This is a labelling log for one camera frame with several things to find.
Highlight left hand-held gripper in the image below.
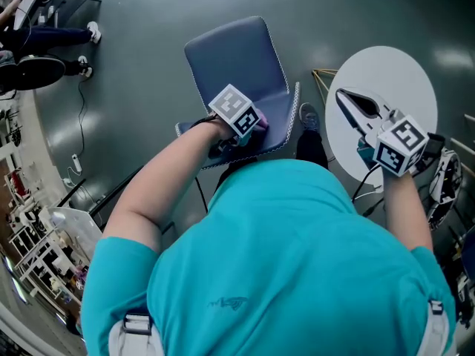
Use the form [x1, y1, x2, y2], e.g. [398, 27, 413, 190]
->
[206, 83, 261, 159]

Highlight black floor cable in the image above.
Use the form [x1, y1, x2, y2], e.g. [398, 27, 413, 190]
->
[66, 78, 90, 179]

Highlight black metal frame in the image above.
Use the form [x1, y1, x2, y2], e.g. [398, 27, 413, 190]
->
[57, 165, 145, 218]

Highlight round white table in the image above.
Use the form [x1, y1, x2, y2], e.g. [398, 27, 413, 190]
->
[324, 45, 439, 192]

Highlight white shelving rack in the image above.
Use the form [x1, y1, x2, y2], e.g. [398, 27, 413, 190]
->
[7, 205, 88, 303]

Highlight person's grey shoe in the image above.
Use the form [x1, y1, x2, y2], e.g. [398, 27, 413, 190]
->
[298, 102, 321, 132]

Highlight wooden table legs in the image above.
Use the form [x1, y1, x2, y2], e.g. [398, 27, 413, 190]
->
[311, 67, 339, 105]

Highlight person's left forearm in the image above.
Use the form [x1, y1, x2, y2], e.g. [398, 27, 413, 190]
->
[102, 119, 235, 254]

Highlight person's right forearm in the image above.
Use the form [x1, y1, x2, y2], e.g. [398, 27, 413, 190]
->
[381, 168, 435, 252]

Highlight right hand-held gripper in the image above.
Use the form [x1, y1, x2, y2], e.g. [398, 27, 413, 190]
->
[335, 87, 446, 178]

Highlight black wrist strap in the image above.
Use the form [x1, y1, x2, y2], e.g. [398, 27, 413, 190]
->
[188, 112, 218, 129]

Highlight blue padded chair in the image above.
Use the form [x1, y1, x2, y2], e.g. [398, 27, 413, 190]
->
[174, 15, 301, 171]

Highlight round black stool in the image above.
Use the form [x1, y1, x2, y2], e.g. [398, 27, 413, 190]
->
[0, 54, 67, 92]

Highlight white backpack strap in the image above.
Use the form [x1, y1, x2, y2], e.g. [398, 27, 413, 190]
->
[107, 311, 164, 356]
[422, 299, 452, 356]

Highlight clear plastic box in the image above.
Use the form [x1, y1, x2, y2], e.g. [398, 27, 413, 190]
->
[47, 205, 104, 270]

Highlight white black device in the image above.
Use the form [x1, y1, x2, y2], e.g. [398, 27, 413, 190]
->
[426, 148, 464, 231]

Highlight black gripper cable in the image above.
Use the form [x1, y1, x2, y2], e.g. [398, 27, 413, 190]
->
[350, 163, 383, 204]

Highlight pink purple cloth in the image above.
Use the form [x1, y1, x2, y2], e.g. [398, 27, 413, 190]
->
[249, 110, 269, 140]

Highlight person's teal shirt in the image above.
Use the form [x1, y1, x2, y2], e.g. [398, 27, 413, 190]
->
[79, 157, 457, 356]

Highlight person's black trouser leg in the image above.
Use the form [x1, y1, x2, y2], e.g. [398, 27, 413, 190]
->
[295, 128, 330, 170]

